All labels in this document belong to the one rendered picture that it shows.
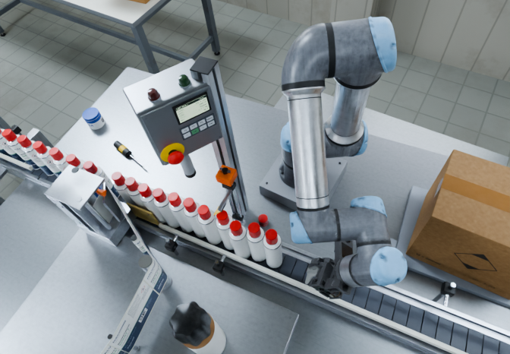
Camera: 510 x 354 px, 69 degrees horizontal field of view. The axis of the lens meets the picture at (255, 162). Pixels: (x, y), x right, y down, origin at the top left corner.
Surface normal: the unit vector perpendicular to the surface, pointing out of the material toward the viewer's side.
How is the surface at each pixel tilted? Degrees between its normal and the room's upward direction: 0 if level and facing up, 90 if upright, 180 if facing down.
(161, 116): 90
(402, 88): 0
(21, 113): 0
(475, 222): 0
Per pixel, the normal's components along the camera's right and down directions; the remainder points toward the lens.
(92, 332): -0.08, -0.57
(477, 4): -0.52, 0.73
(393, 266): 0.38, -0.34
